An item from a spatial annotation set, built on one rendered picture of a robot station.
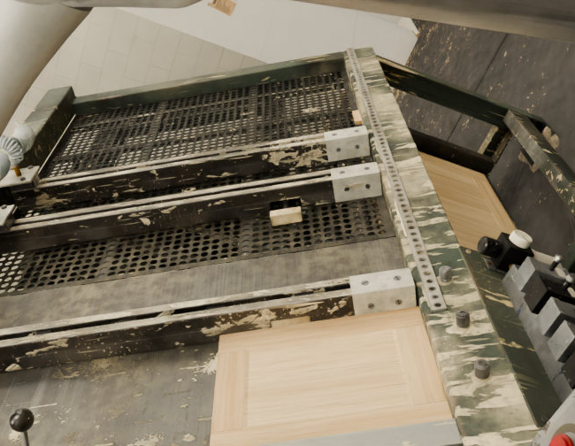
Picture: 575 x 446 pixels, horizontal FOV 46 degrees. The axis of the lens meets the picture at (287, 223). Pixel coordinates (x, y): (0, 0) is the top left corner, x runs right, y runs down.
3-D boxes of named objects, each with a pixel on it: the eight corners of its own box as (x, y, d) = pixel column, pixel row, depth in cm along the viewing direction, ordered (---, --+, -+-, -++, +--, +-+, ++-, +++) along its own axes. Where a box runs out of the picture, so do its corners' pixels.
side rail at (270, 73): (348, 83, 268) (344, 57, 263) (80, 128, 275) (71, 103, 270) (345, 77, 275) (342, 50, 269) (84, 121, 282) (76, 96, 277)
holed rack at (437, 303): (447, 310, 128) (447, 307, 128) (432, 312, 129) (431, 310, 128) (353, 49, 269) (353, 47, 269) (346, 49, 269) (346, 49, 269)
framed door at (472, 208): (567, 326, 190) (571, 321, 189) (391, 272, 179) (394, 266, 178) (480, 179, 267) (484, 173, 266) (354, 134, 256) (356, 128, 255)
